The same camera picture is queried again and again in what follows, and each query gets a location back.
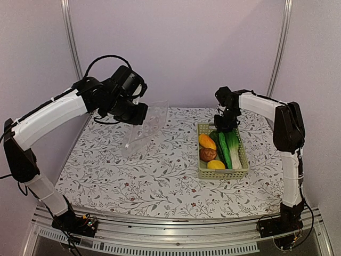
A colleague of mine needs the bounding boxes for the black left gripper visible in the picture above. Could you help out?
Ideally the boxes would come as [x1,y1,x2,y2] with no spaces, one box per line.
[103,93,148,125]

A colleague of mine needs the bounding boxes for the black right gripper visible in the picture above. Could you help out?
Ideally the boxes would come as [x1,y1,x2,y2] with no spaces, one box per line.
[215,107,240,133]

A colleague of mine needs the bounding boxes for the green white toy bok choy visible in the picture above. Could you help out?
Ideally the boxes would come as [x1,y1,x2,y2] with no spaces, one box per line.
[224,131,242,170]

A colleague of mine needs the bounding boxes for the green toy cucumber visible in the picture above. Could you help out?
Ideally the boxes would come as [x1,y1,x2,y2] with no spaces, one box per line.
[209,131,232,169]

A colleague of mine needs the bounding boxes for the clear pink zip top bag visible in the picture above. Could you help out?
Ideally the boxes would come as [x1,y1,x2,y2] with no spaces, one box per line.
[121,101,169,157]

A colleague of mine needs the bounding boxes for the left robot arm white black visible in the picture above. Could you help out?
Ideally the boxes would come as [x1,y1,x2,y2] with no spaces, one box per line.
[3,66,148,231]

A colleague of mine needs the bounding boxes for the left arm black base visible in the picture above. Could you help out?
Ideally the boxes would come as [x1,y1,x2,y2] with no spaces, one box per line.
[52,204,98,238]

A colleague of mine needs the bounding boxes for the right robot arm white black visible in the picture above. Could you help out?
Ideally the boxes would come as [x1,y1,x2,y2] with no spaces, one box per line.
[214,86,305,211]

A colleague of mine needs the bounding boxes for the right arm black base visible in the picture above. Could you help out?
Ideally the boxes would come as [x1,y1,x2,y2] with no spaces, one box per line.
[256,202,304,251]

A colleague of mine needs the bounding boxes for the orange yellow toy mango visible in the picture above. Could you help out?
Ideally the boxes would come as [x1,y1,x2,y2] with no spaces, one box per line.
[198,134,217,150]

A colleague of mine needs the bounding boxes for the brown toy potato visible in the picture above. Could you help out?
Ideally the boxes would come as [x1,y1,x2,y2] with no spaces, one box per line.
[199,148,217,163]

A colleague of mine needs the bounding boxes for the yellow toy lemon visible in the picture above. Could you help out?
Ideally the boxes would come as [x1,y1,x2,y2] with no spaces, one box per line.
[207,160,226,170]

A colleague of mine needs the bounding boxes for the beige perforated plastic basket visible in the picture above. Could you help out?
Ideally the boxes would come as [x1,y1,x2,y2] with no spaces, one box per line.
[197,123,249,180]

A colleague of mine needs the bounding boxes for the floral patterned table mat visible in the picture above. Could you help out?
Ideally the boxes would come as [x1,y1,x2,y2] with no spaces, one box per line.
[56,108,283,218]

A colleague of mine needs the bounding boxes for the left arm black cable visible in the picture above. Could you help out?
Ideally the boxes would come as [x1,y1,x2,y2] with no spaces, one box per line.
[82,54,133,81]

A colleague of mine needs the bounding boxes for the right aluminium frame post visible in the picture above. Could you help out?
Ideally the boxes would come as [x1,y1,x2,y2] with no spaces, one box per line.
[266,0,293,97]

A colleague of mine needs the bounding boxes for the aluminium frame post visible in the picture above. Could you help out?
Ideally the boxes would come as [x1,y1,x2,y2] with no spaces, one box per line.
[60,0,83,80]
[266,0,293,97]

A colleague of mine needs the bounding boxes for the left aluminium frame post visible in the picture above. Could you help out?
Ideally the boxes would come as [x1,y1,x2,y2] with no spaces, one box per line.
[60,0,83,80]

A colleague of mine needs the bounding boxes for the front aluminium rail frame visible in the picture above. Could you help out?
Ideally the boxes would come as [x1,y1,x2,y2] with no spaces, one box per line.
[21,205,335,255]

